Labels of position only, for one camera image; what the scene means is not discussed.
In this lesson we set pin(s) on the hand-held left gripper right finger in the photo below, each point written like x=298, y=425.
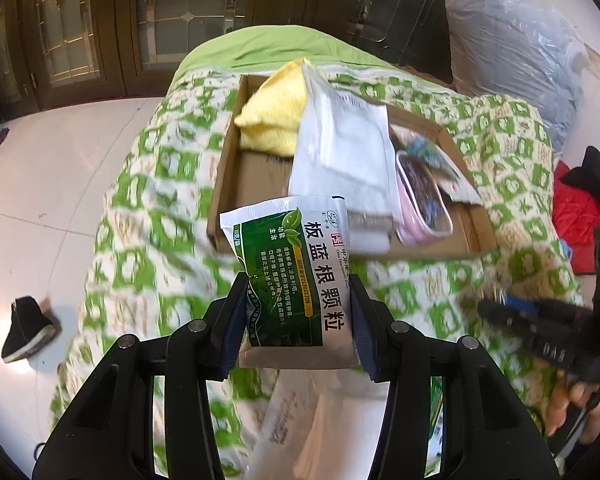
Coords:
x=362, y=340

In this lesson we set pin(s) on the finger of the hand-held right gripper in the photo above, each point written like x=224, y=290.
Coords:
x=535, y=325

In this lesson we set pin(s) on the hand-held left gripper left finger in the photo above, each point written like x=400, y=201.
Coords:
x=232, y=330

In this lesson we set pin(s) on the green medicine sachet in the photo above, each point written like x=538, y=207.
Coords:
x=290, y=270

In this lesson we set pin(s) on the cardboard box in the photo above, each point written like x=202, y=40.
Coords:
x=260, y=190

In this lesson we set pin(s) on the pink cartoon print pouch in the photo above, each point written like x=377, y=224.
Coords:
x=425, y=195

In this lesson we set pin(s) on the white plastic packet grey print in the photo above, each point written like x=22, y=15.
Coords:
x=340, y=150

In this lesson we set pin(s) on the brown item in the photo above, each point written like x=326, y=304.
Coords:
x=445, y=132

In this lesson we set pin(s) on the yellow towel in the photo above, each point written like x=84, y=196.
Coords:
x=275, y=110

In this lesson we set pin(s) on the person's right hand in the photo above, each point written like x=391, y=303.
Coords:
x=580, y=415

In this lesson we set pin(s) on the white bag red print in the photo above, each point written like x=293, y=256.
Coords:
x=300, y=420

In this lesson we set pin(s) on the red cloth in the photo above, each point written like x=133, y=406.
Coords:
x=577, y=210

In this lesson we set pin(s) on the green and white printed blanket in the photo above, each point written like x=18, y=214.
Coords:
x=145, y=220

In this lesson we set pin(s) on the black cloth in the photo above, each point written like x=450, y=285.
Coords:
x=587, y=170

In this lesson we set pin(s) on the black shoe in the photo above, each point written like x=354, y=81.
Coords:
x=25, y=332

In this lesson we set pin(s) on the large clear plastic bag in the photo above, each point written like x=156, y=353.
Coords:
x=520, y=60

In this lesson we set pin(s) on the plain green bed sheet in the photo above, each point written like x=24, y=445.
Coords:
x=260, y=45

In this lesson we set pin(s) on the wooden glass-panel door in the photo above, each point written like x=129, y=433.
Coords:
x=360, y=0
x=80, y=25

